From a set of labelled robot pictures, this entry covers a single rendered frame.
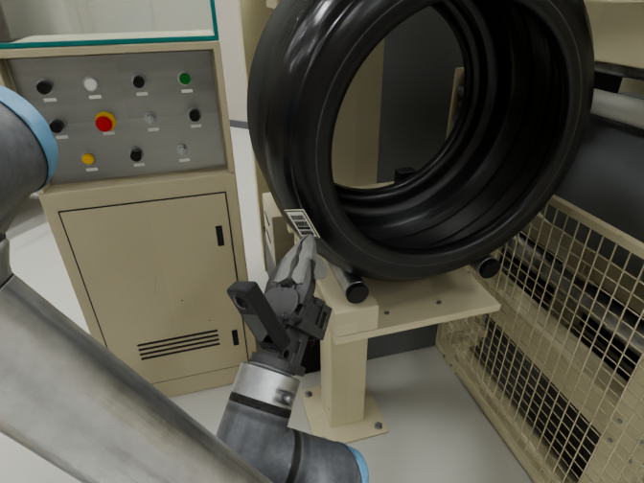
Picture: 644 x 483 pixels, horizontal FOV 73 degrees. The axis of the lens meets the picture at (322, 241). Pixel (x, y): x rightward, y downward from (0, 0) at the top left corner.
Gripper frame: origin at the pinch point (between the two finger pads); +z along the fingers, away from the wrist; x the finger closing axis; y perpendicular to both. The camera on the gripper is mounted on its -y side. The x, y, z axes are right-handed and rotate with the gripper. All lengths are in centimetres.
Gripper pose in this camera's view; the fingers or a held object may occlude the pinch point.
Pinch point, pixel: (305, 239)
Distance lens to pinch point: 68.5
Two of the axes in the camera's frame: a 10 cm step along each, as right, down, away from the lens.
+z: 2.9, -8.9, 3.6
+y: 5.9, 4.6, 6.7
